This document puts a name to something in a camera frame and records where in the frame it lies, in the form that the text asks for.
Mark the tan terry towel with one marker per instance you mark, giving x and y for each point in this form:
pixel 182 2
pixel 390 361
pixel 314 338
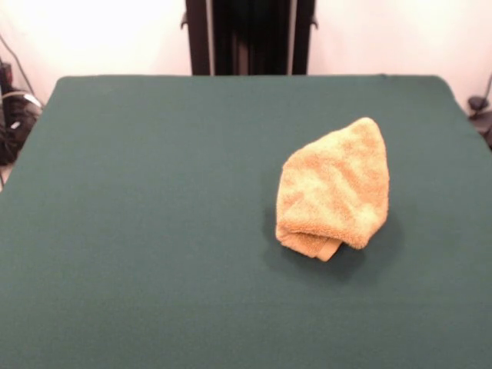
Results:
pixel 334 184

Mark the dark green table cloth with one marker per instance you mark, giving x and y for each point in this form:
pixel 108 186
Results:
pixel 153 230

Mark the dark grey stand base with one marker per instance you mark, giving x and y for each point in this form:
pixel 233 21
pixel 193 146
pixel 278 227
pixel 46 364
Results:
pixel 15 130
pixel 476 103

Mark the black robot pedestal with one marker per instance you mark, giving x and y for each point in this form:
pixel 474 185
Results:
pixel 250 38

